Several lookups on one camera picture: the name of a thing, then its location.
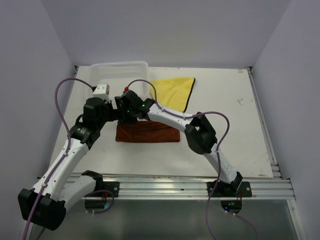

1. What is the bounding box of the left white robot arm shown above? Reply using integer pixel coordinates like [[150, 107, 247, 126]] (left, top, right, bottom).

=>
[[18, 97, 116, 231]]

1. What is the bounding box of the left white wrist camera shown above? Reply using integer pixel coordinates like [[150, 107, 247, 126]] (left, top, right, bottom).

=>
[[92, 83, 110, 99]]

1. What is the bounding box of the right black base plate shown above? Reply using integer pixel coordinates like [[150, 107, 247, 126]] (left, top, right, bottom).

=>
[[211, 181, 253, 198]]

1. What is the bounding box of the brown towel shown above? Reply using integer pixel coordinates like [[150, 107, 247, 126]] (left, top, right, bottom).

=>
[[115, 121, 181, 144]]

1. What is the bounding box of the white plastic basket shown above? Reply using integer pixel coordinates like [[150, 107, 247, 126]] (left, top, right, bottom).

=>
[[88, 61, 150, 100]]

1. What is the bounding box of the aluminium mounting rail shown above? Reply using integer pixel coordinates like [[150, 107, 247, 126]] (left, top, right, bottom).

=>
[[103, 174, 295, 200]]

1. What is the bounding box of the yellow towel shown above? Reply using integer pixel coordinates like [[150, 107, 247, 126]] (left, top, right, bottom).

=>
[[151, 77, 196, 113]]

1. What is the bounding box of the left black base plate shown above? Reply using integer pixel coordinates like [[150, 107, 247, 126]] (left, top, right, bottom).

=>
[[100, 181, 120, 198]]

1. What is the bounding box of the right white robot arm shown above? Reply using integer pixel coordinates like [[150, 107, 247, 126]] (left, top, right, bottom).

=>
[[115, 90, 243, 197]]

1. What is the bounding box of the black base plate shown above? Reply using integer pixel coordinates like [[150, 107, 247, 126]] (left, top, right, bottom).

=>
[[100, 181, 120, 198], [211, 181, 253, 198]]

